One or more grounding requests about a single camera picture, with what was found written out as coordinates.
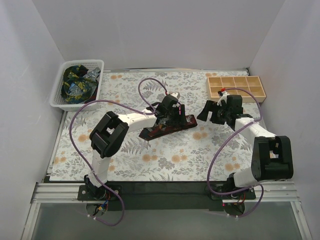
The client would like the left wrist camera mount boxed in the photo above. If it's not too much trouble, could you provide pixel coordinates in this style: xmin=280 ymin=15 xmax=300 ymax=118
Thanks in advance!
xmin=169 ymin=92 xmax=181 ymax=100

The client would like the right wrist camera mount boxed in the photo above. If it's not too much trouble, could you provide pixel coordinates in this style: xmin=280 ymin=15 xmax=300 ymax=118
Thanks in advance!
xmin=217 ymin=88 xmax=229 ymax=106

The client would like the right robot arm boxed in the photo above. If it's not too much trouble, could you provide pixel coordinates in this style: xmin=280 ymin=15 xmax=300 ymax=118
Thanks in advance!
xmin=197 ymin=91 xmax=294 ymax=199

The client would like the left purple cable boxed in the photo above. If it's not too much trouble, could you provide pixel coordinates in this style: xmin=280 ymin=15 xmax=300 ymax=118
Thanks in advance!
xmin=69 ymin=78 xmax=182 ymax=227

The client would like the white plastic basket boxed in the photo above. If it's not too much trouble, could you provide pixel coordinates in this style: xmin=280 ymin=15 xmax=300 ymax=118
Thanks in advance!
xmin=50 ymin=59 xmax=104 ymax=112

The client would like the wooden compartment box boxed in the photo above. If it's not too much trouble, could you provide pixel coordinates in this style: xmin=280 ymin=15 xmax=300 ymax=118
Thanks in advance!
xmin=206 ymin=76 xmax=267 ymax=103

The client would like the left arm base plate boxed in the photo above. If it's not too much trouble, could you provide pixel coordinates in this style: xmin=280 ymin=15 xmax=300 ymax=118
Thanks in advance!
xmin=76 ymin=183 xmax=123 ymax=202

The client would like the purple cable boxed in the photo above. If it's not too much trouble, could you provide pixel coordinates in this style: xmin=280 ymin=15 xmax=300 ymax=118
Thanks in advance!
xmin=69 ymin=78 xmax=182 ymax=227
xmin=206 ymin=87 xmax=265 ymax=218

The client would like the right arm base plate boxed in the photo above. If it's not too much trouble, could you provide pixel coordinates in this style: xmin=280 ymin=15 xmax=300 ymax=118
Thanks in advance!
xmin=204 ymin=183 xmax=256 ymax=201

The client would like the silver blue patterned tie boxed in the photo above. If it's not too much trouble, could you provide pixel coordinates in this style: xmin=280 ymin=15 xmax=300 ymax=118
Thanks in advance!
xmin=83 ymin=68 xmax=101 ymax=102

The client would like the floral table mat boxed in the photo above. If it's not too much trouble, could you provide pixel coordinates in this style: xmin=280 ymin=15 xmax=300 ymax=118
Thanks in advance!
xmin=49 ymin=71 xmax=252 ymax=182

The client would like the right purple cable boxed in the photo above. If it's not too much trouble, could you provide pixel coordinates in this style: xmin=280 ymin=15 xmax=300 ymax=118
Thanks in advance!
xmin=206 ymin=87 xmax=265 ymax=218

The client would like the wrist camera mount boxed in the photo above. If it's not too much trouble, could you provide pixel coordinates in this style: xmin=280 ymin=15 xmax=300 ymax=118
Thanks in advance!
xmin=169 ymin=92 xmax=181 ymax=100
xmin=217 ymin=88 xmax=229 ymax=106

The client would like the aluminium frame rail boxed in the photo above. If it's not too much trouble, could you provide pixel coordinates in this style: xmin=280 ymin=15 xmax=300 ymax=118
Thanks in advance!
xmin=22 ymin=181 xmax=312 ymax=240

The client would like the dark red patterned tie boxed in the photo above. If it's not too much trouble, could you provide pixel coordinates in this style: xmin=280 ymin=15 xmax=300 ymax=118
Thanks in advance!
xmin=139 ymin=114 xmax=198 ymax=141

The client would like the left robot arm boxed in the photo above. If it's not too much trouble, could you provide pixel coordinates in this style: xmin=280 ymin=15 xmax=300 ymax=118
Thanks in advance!
xmin=84 ymin=94 xmax=188 ymax=200

